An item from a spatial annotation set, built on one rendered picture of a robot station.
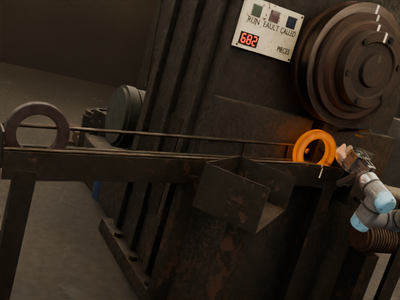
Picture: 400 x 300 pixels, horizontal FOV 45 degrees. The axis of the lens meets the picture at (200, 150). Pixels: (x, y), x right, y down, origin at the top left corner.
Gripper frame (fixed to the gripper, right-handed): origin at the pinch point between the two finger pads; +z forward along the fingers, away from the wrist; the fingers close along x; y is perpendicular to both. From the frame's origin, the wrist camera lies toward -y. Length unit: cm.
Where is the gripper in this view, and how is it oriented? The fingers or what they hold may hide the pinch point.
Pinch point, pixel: (337, 150)
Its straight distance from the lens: 206.0
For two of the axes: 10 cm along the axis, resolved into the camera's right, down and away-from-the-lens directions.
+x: -8.7, -1.6, -4.6
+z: -2.8, -6.2, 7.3
